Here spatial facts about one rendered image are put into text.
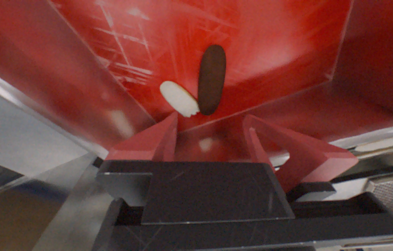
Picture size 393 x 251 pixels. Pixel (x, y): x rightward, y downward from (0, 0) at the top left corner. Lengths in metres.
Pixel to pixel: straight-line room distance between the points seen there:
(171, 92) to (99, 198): 0.26
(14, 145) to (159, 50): 0.42
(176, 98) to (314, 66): 0.20
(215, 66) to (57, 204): 0.33
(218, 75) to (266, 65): 0.07
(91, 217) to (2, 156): 0.33
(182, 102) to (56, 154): 0.36
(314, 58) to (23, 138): 0.56
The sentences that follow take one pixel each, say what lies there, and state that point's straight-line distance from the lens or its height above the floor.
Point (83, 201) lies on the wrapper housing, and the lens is 0.33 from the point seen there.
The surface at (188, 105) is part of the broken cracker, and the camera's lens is 0.20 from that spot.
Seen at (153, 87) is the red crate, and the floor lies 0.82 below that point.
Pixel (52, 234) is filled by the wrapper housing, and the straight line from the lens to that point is 0.32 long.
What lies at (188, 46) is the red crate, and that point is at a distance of 0.18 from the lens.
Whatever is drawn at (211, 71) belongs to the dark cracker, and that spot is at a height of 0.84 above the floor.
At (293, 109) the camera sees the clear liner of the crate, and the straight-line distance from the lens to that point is 0.22.
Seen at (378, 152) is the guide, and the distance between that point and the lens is 0.47.
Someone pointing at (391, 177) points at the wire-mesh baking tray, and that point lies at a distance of 0.52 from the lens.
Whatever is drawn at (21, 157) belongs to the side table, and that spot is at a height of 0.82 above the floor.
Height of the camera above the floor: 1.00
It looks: 48 degrees down
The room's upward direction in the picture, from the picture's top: 178 degrees clockwise
